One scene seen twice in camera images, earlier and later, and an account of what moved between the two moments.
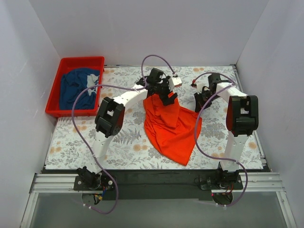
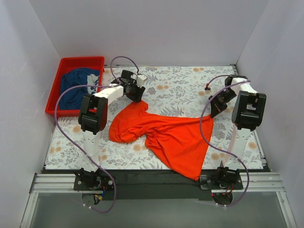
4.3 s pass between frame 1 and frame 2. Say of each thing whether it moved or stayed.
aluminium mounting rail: stayed
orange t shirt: moved
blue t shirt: stayed
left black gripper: moved
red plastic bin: stayed
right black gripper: moved
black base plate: stayed
